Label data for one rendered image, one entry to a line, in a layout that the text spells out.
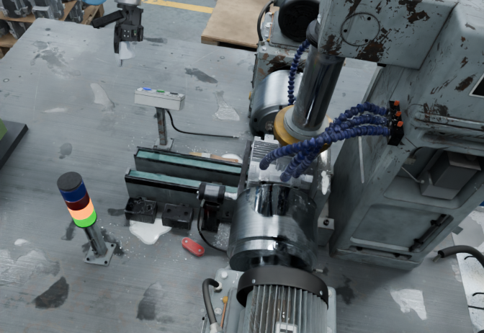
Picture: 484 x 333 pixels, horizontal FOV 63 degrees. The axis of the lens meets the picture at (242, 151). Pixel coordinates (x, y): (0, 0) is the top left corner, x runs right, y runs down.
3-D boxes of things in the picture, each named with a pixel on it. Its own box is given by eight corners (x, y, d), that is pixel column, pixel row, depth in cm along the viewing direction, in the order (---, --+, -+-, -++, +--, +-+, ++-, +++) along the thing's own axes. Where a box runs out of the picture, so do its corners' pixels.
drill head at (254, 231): (308, 212, 134) (327, 167, 115) (304, 339, 108) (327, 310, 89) (236, 200, 135) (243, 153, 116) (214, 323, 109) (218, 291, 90)
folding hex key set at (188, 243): (179, 244, 135) (179, 242, 134) (185, 238, 137) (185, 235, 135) (200, 259, 133) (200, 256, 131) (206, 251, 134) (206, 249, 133)
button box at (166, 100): (184, 107, 149) (185, 93, 147) (179, 111, 142) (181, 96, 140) (139, 100, 149) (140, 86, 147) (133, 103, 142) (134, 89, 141)
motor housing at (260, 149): (304, 169, 145) (315, 135, 131) (302, 213, 133) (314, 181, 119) (250, 160, 146) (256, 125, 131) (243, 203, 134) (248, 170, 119)
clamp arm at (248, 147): (243, 206, 124) (253, 145, 140) (243, 201, 121) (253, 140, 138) (232, 204, 124) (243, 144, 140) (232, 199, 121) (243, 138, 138)
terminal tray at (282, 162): (312, 151, 131) (317, 137, 125) (312, 177, 124) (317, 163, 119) (277, 145, 131) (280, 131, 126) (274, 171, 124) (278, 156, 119)
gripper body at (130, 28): (135, 43, 136) (138, 6, 132) (111, 40, 136) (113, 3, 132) (142, 42, 143) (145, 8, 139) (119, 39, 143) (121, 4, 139)
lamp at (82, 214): (96, 202, 111) (93, 194, 108) (88, 221, 108) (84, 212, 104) (75, 199, 112) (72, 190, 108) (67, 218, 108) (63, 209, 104)
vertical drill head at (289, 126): (323, 140, 131) (374, 6, 94) (323, 183, 120) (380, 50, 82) (270, 131, 132) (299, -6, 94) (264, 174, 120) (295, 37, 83)
